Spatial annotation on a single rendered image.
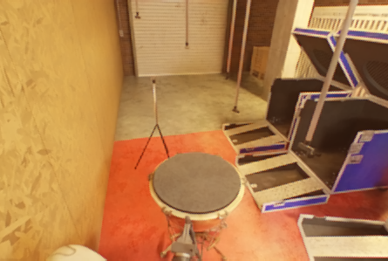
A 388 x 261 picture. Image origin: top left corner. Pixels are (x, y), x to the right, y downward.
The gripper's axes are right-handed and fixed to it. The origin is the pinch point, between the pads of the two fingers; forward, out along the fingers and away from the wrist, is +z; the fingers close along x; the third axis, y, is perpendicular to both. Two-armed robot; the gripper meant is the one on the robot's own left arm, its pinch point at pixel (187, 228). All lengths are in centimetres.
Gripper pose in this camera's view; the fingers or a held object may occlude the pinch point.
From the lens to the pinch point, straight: 132.7
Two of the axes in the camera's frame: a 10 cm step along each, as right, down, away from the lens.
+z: 1.4, -7.6, 6.3
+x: -9.9, -0.9, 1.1
